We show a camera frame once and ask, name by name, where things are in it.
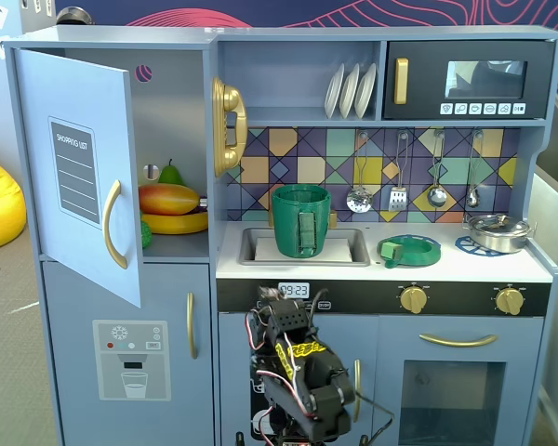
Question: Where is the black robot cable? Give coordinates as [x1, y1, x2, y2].
[352, 389, 396, 446]

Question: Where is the metal toy pot with lid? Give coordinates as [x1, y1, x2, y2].
[462, 213, 538, 255]

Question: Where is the green printed lid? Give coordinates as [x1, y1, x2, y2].
[377, 234, 443, 269]

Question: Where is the toy mango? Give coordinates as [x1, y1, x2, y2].
[138, 184, 201, 216]

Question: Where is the green toy pear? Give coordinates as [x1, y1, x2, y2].
[157, 159, 186, 187]

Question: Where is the gold toy telephone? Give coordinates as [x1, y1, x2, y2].
[212, 76, 249, 177]

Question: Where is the grey toy sink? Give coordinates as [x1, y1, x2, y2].
[239, 226, 371, 268]

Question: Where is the blue narrow cabinet door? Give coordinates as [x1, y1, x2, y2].
[218, 311, 380, 446]

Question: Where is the yellow beanbag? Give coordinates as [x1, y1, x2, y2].
[0, 149, 28, 255]

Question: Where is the grey shopping list sticker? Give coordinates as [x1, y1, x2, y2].
[47, 115, 102, 230]

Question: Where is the black toy microwave door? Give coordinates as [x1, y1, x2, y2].
[383, 40, 557, 121]

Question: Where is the gold fridge door handle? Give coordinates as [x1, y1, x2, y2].
[186, 291, 199, 360]

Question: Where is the gold oven door handle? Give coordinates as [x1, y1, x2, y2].
[418, 333, 498, 348]

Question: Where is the metal slotted skimmer spoon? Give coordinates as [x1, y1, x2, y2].
[346, 132, 374, 214]

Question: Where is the gold stove knob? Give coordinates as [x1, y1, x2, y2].
[398, 285, 430, 313]
[494, 286, 525, 315]

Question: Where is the red white servo cable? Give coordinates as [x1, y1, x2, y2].
[245, 308, 273, 352]

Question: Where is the gold curved cabinet door handle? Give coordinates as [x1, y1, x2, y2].
[102, 179, 129, 269]

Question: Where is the small metal spoon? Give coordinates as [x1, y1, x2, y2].
[465, 129, 485, 209]

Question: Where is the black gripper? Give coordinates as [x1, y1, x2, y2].
[262, 297, 320, 348]

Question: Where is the blue round trivet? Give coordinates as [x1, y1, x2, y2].
[455, 235, 517, 257]

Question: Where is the blue oven door with window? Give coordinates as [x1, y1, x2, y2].
[379, 315, 545, 446]

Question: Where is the metal ladle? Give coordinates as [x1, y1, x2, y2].
[426, 129, 449, 209]

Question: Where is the blue toy kitchen body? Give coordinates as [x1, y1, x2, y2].
[2, 25, 558, 446]

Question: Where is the dark round background object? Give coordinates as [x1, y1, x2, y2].
[55, 6, 95, 27]

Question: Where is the grey water dispenser sticker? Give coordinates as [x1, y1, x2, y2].
[91, 319, 172, 401]

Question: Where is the gold microwave handle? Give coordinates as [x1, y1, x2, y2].
[394, 58, 409, 106]

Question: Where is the blue fridge door with dispenser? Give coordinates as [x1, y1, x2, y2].
[41, 261, 215, 446]

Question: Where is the metal slotted spatula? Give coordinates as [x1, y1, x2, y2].
[389, 130, 409, 213]

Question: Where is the white toy plate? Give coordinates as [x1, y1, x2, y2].
[324, 62, 346, 120]
[353, 62, 378, 120]
[338, 62, 362, 120]

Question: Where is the toy banana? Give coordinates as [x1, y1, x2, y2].
[140, 211, 209, 236]

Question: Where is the gold narrow door handle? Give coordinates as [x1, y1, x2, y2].
[352, 359, 363, 423]

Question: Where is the digital clock display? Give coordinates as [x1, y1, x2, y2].
[278, 282, 311, 299]

